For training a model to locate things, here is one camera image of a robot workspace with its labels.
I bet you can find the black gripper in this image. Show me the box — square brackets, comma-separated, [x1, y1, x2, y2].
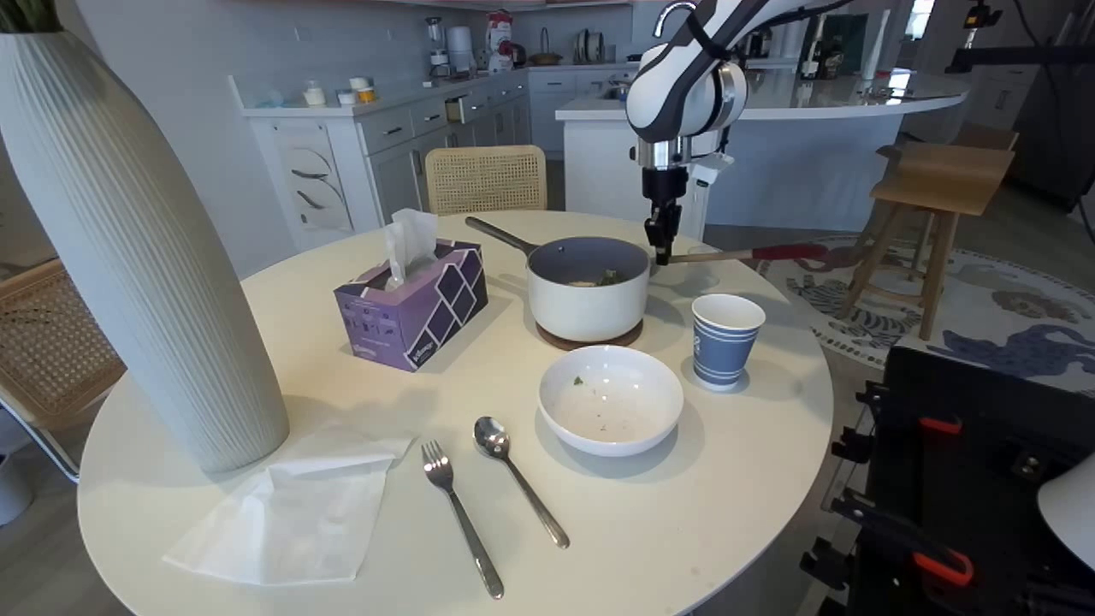
[643, 169, 686, 266]

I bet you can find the red silicone spatula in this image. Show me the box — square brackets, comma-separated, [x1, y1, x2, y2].
[665, 239, 840, 266]

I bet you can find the white paper napkin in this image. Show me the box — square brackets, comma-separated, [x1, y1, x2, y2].
[163, 435, 406, 585]

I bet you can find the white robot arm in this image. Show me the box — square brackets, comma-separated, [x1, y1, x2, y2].
[626, 0, 848, 265]

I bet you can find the white ceramic bowl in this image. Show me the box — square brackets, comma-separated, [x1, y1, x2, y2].
[538, 344, 684, 457]

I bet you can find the purple tissue box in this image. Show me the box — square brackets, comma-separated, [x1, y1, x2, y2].
[335, 210, 488, 374]

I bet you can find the round wooden trivet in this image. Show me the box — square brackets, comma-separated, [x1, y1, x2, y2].
[538, 318, 647, 354]

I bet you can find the blue white paper cup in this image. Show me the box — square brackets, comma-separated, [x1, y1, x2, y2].
[692, 295, 767, 391]

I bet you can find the white kitchen island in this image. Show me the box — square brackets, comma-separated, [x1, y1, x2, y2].
[553, 67, 966, 239]

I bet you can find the patterned round rug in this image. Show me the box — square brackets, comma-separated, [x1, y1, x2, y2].
[754, 243, 1095, 392]

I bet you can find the beige upholstered chair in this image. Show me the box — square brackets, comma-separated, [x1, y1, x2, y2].
[424, 145, 546, 217]

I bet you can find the silver spoon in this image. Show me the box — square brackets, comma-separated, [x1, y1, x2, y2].
[473, 419, 570, 546]

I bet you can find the wooden bar stool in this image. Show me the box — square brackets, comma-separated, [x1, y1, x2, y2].
[848, 140, 1012, 340]

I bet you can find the silver fork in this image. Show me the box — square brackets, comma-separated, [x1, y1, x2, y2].
[422, 441, 507, 599]

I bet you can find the white kitchen cabinet counter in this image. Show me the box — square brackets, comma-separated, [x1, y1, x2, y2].
[232, 67, 566, 249]

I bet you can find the black equipment cart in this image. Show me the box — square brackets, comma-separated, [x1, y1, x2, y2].
[801, 348, 1095, 616]

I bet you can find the white ribbed floor vase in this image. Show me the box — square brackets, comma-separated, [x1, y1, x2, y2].
[0, 33, 288, 476]

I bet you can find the woven cane chair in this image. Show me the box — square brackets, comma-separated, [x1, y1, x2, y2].
[0, 260, 126, 482]

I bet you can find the white pot with handle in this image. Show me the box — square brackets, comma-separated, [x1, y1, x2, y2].
[468, 217, 651, 343]

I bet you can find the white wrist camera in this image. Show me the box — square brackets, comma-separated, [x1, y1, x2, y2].
[686, 153, 732, 187]

